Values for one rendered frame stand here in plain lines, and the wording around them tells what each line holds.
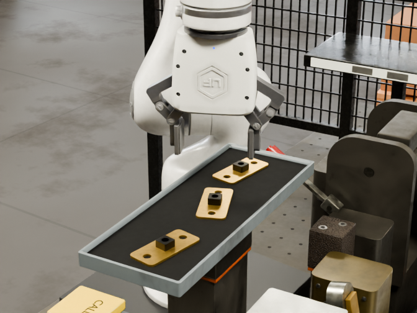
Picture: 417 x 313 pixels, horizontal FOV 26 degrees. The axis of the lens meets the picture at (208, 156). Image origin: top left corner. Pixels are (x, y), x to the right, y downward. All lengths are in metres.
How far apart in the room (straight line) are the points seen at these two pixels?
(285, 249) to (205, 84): 0.96
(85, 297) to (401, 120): 0.61
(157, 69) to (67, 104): 3.40
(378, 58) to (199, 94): 1.15
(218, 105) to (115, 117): 3.53
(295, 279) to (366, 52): 0.74
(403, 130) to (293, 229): 0.77
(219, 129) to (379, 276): 0.41
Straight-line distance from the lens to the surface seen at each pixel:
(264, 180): 1.23
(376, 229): 1.29
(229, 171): 1.25
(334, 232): 1.24
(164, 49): 1.42
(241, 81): 1.06
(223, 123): 1.44
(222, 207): 1.15
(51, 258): 3.38
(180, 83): 1.08
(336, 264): 1.20
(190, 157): 1.51
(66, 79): 5.18
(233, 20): 1.04
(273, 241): 2.02
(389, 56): 2.20
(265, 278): 1.68
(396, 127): 1.36
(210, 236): 1.09
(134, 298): 1.62
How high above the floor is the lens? 1.69
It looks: 24 degrees down
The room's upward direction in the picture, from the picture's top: straight up
